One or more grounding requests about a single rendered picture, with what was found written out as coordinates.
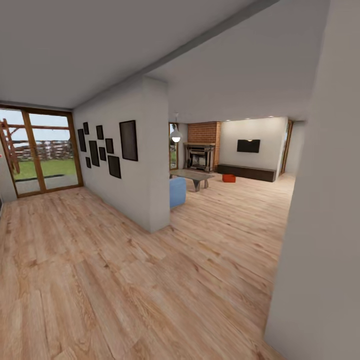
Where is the storage box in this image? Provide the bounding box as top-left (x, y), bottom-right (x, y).
top-left (222, 174), bottom-right (236, 183)

